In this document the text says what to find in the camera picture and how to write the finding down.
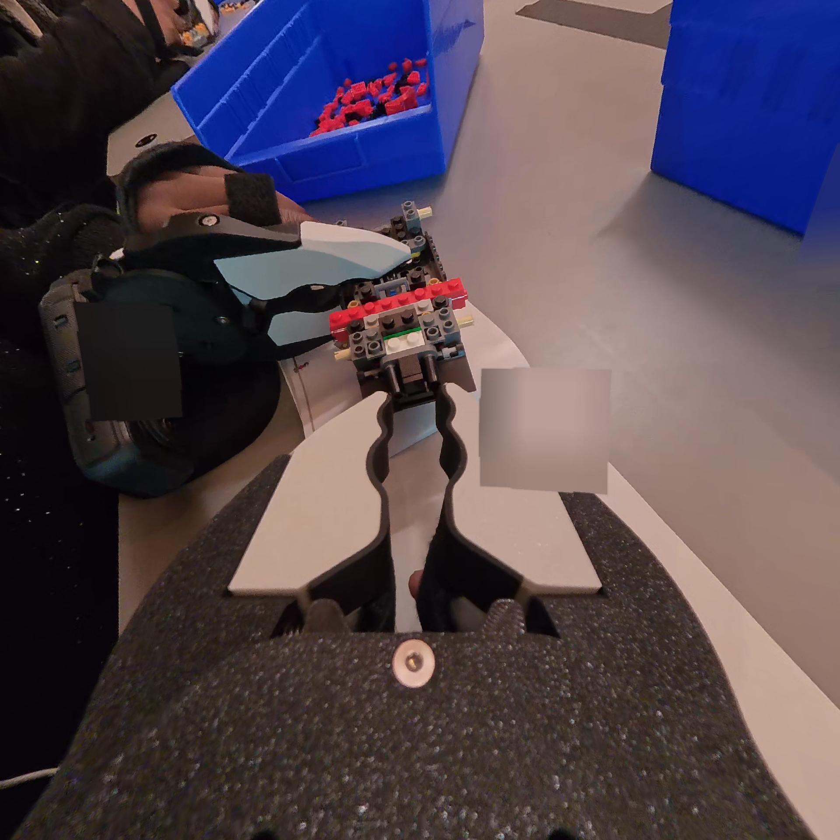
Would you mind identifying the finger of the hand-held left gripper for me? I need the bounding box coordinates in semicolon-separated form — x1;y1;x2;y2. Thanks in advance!
266;304;337;350
212;222;412;316

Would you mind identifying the white cable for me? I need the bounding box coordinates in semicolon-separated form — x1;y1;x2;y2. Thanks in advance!
0;766;61;790

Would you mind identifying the lego car chassis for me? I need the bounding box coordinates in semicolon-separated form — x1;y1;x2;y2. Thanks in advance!
328;199;479;395

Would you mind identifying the blue bin holding red bricks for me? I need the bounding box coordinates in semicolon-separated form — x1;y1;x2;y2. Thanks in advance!
172;0;485;204

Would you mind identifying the blue bin with black divider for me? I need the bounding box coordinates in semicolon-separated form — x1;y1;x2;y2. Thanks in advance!
651;0;840;236

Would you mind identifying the white instruction booklet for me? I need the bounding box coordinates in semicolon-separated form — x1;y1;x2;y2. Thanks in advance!
279;303;821;840

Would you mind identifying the small black lego piece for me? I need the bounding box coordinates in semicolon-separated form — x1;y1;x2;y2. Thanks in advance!
384;354;442;411

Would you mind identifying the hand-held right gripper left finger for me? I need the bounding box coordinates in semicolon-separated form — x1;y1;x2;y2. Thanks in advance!
227;390;396;598

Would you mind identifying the person's left hand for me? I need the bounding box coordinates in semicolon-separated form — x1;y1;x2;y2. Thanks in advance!
133;163;311;232

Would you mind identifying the person's black clothing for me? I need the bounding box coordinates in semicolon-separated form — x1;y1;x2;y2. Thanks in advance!
0;289;122;840

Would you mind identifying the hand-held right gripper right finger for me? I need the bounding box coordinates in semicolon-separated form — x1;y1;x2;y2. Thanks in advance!
433;384;605;598

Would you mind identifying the another person's forearm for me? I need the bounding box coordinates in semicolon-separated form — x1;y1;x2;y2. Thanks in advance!
0;0;194;227

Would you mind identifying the pile of red lego bricks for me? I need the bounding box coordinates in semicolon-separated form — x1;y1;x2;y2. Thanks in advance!
308;58;433;139

